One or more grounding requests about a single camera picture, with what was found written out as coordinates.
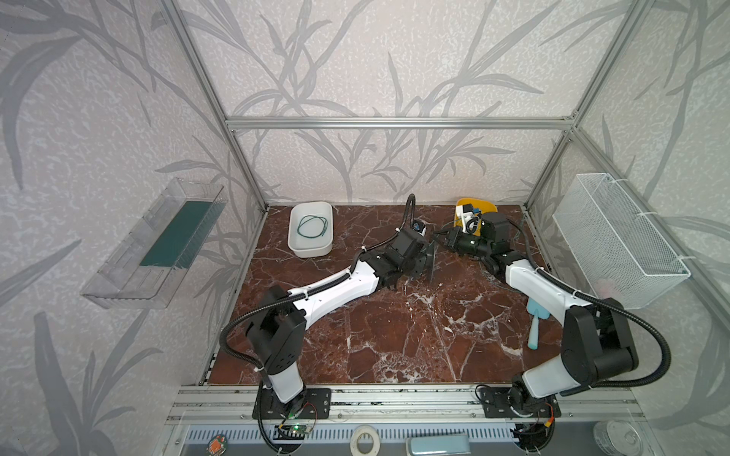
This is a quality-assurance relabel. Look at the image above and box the grey perforated spool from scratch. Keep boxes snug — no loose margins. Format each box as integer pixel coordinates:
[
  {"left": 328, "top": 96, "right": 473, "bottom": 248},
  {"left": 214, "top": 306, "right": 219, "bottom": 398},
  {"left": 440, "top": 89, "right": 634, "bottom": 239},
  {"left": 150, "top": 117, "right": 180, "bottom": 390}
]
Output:
[{"left": 424, "top": 241, "right": 438, "bottom": 283}]

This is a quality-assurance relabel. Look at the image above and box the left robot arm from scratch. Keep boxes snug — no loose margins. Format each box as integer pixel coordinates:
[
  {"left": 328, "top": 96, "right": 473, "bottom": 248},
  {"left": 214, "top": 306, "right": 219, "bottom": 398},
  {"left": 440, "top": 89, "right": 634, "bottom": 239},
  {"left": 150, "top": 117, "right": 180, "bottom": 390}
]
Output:
[{"left": 219, "top": 194, "right": 429, "bottom": 410}]

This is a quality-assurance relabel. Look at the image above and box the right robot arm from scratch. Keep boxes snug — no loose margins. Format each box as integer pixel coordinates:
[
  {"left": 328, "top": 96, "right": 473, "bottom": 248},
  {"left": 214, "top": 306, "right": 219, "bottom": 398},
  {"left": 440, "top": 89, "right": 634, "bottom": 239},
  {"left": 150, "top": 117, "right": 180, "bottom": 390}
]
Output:
[{"left": 433, "top": 212, "right": 672, "bottom": 416}]

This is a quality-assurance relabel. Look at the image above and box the yellow plastic bin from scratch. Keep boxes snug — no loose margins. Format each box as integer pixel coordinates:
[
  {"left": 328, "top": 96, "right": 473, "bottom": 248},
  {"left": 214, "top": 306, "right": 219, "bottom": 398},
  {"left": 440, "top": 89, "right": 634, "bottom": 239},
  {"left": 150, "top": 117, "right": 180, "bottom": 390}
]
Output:
[{"left": 454, "top": 198, "right": 498, "bottom": 227}]

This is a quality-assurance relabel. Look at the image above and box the light blue spatula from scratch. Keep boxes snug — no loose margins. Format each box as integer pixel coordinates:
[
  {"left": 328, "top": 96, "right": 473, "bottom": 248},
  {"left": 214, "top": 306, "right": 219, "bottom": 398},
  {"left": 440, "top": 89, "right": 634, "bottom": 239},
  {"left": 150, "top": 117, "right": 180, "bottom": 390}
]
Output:
[{"left": 527, "top": 298, "right": 551, "bottom": 351}]

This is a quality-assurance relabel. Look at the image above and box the white plastic bin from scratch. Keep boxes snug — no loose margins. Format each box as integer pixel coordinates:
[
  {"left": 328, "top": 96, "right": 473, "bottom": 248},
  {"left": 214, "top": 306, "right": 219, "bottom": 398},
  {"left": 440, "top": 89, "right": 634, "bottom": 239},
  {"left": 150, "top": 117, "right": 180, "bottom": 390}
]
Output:
[{"left": 287, "top": 201, "right": 334, "bottom": 258}]

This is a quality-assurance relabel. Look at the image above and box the light blue box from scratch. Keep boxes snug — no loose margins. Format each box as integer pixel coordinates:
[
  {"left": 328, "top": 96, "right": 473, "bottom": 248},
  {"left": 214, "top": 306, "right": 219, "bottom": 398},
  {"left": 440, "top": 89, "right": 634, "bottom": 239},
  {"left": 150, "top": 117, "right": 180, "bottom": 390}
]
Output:
[{"left": 406, "top": 434, "right": 471, "bottom": 456}]

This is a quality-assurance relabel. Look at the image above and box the white tape roll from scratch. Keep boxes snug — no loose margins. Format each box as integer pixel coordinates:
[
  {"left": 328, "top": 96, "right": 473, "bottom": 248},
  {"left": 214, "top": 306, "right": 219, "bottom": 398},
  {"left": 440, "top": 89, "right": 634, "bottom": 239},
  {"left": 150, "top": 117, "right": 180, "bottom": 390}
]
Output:
[{"left": 349, "top": 425, "right": 381, "bottom": 456}]

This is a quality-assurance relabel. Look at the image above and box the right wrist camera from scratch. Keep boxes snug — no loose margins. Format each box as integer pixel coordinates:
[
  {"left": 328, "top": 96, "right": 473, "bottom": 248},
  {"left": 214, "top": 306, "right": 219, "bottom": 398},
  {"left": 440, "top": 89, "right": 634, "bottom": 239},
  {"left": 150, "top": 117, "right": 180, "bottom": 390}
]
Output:
[{"left": 456, "top": 204, "right": 481, "bottom": 235}]

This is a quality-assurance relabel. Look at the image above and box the green cable coil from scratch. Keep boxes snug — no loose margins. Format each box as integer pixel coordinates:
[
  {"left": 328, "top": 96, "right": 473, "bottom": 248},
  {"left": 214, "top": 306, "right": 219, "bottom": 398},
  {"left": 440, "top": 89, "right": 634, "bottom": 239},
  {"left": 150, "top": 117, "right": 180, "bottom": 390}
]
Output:
[{"left": 295, "top": 214, "right": 331, "bottom": 239}]

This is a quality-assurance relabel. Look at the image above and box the white wire basket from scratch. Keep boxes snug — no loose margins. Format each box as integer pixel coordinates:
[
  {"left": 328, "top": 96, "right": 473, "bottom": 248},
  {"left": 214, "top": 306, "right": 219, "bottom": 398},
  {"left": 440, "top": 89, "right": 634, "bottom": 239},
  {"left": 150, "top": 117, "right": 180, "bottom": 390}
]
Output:
[{"left": 553, "top": 173, "right": 691, "bottom": 310}]

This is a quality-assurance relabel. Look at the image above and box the clear wall shelf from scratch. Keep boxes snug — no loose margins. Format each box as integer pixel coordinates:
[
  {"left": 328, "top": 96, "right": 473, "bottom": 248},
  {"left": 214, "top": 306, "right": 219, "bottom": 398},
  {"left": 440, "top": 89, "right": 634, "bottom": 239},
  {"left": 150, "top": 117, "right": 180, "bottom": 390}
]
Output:
[{"left": 81, "top": 178, "right": 228, "bottom": 310}]

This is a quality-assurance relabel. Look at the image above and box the aluminium mounting rail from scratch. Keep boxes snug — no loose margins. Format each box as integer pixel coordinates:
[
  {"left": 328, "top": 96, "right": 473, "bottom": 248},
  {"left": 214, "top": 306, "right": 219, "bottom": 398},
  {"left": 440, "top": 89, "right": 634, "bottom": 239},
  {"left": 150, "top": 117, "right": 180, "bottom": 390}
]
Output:
[{"left": 165, "top": 384, "right": 646, "bottom": 425}]

